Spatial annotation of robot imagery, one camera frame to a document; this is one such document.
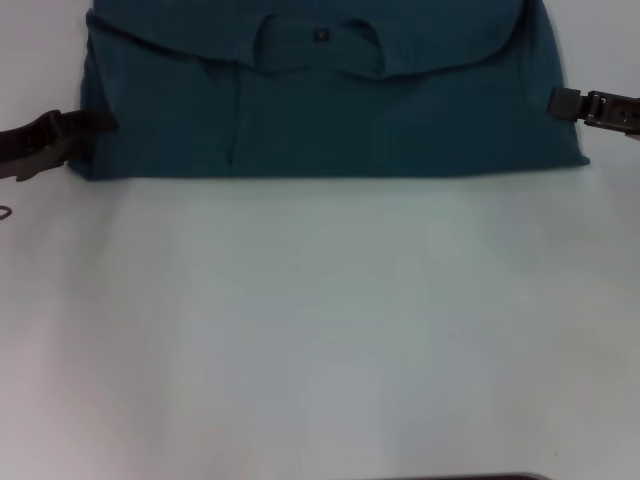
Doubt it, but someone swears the teal t-shirt with FREE print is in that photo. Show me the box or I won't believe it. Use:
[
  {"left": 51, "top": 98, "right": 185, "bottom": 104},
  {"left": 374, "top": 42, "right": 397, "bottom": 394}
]
[{"left": 78, "top": 0, "right": 592, "bottom": 181}]

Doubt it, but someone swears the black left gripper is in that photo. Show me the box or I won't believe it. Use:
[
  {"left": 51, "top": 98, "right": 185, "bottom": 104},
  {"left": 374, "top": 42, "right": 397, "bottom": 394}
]
[{"left": 0, "top": 107, "right": 121, "bottom": 183}]

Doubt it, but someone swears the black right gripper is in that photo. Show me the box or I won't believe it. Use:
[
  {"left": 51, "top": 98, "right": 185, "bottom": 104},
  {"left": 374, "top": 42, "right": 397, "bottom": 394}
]
[{"left": 546, "top": 86, "right": 640, "bottom": 136}]

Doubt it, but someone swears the dark robot torso edge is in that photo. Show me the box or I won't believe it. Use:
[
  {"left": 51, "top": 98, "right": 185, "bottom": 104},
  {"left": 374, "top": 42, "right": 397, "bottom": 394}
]
[{"left": 349, "top": 471, "right": 547, "bottom": 480}]

